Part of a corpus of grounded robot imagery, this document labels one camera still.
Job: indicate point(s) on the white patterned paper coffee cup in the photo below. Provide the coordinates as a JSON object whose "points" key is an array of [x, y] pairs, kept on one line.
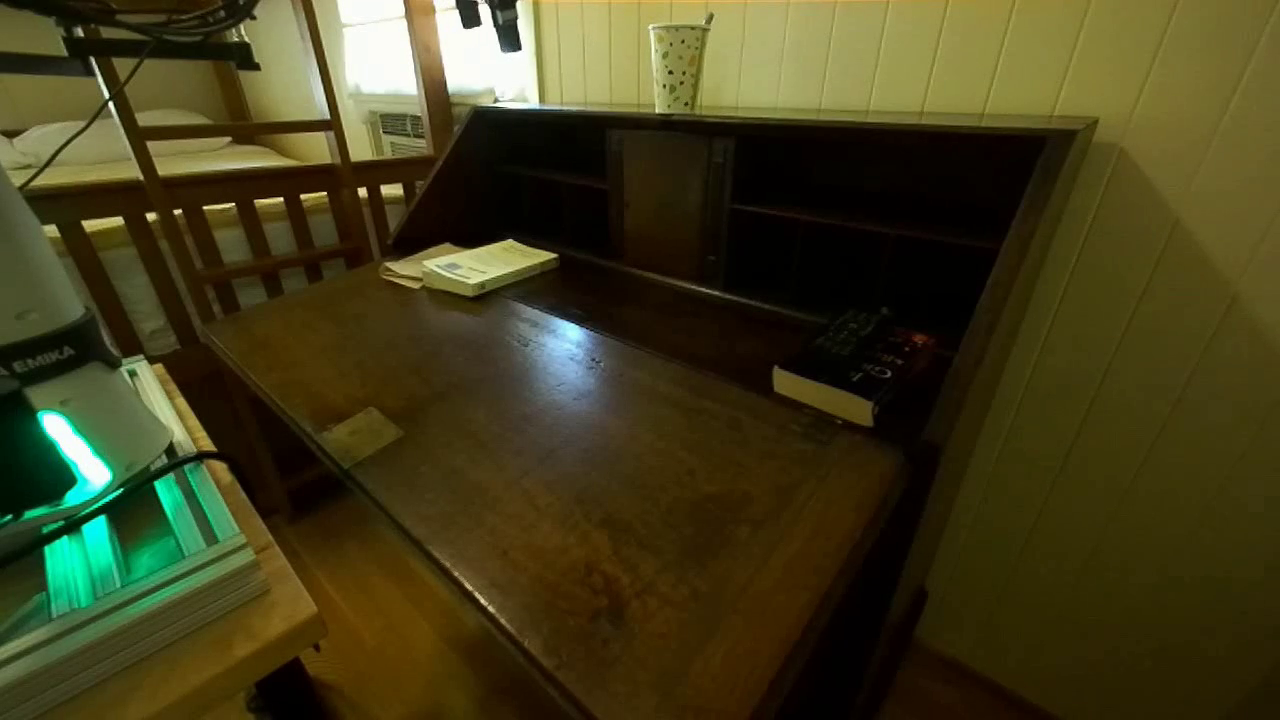
{"points": [[679, 67]]}

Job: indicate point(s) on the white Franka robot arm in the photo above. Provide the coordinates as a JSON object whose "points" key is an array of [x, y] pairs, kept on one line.
{"points": [[24, 281]]}

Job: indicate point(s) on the bright window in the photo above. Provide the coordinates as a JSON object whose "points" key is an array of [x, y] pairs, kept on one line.
{"points": [[467, 72]]}

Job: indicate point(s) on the white window air conditioner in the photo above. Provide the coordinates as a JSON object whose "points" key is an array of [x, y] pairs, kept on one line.
{"points": [[396, 134]]}

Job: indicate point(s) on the white paperback book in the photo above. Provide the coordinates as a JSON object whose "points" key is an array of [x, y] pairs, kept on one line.
{"points": [[484, 264]]}

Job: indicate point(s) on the brown paper envelope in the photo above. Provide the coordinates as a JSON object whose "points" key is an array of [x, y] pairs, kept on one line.
{"points": [[403, 270]]}

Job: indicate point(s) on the wooden slatted chair back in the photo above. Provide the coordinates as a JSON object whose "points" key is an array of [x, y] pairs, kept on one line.
{"points": [[252, 184]]}

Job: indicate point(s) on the white bed mattress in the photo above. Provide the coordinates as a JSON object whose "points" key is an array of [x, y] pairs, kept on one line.
{"points": [[227, 157]]}

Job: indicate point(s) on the black metal bar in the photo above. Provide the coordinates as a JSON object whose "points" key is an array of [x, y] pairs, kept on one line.
{"points": [[160, 50]]}

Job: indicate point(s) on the wooden bunk ladder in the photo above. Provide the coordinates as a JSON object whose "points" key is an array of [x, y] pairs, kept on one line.
{"points": [[142, 173]]}

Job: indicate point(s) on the white pillow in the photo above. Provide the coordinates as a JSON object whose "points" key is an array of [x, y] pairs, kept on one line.
{"points": [[80, 140]]}

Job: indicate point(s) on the tan patch on desk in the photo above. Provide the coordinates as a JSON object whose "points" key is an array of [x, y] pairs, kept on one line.
{"points": [[360, 439]]}

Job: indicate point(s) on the dark wooden secretary desk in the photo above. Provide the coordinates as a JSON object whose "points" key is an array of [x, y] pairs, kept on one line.
{"points": [[601, 465]]}

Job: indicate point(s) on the black cover paperback book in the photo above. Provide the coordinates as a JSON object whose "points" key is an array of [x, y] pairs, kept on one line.
{"points": [[855, 363]]}

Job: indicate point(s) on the light wooden side table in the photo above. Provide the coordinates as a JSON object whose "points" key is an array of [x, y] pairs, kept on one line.
{"points": [[245, 655]]}

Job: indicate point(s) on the aluminium profile base frame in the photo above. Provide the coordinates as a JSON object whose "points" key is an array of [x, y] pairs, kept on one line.
{"points": [[160, 585]]}

